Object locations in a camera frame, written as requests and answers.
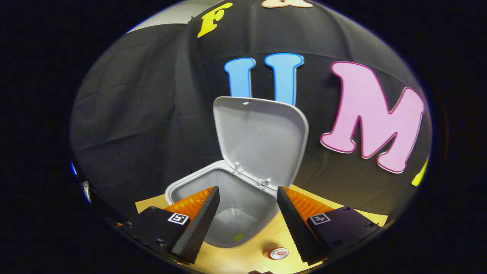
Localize wooden desktop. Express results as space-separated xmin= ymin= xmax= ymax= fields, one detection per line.
xmin=135 ymin=185 xmax=388 ymax=274

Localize red pop can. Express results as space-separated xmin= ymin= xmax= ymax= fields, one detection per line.
xmin=263 ymin=247 xmax=290 ymax=261

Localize white desktop garbage bin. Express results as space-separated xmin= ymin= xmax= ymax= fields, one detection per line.
xmin=164 ymin=96 xmax=309 ymax=249

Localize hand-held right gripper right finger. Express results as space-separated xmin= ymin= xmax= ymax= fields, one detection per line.
xmin=277 ymin=186 xmax=381 ymax=266

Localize black backdrop cloth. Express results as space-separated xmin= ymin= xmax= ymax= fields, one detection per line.
xmin=70 ymin=0 xmax=432 ymax=225

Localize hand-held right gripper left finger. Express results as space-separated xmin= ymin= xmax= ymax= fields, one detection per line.
xmin=116 ymin=186 xmax=221 ymax=265

